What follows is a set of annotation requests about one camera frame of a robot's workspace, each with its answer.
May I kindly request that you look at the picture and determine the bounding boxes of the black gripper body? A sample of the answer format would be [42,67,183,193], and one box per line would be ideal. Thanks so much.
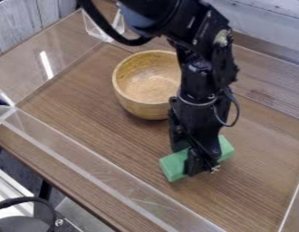
[169,95,230,160]

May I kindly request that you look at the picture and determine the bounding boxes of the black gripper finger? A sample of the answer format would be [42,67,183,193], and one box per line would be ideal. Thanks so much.
[183,148,219,177]
[166,108,191,153]

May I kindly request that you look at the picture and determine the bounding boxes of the green rectangular block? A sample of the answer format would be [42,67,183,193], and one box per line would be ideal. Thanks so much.
[159,135,234,182]

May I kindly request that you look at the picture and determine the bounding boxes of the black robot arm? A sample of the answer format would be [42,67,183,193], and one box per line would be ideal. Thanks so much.
[78,0,239,179]

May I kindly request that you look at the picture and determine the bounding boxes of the brown wooden bowl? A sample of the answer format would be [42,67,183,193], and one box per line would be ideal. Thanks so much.
[111,50,179,121]

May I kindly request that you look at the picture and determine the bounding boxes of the black table leg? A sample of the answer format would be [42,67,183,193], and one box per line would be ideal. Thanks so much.
[38,180,51,200]

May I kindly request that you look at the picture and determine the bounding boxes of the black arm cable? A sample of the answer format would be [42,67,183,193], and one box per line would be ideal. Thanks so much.
[213,87,239,128]

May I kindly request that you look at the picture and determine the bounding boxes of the clear acrylic corner bracket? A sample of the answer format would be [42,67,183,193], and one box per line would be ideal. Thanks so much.
[82,8,125,43]

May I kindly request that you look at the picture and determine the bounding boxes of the clear acrylic tray wall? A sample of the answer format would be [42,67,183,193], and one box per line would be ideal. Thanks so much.
[0,14,299,232]

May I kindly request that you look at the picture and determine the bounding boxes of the black cable loop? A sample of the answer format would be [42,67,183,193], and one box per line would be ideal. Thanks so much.
[0,197,58,232]

